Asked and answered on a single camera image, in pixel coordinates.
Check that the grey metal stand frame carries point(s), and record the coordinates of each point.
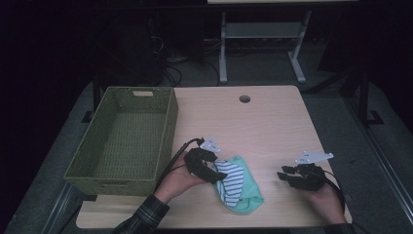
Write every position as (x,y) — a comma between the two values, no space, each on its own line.
(261,31)

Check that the metal floor rail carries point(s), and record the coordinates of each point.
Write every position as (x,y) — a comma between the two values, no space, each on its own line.
(60,208)
(383,162)

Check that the person's right hand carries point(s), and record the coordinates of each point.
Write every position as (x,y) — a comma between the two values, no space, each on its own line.
(326,204)

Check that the black stand leg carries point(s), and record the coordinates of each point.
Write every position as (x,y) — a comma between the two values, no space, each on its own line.
(364,97)

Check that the person's left hand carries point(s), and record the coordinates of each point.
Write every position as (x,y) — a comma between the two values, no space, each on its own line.
(177,185)

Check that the mint green striped baby garment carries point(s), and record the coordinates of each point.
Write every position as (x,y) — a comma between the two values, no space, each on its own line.
(250,191)

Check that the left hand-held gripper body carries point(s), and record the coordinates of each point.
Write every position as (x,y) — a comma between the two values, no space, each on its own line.
(196,161)

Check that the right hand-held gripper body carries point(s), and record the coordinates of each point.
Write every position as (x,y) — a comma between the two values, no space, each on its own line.
(308,178)

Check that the green woven basket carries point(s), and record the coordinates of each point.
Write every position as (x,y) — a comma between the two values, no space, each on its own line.
(136,130)

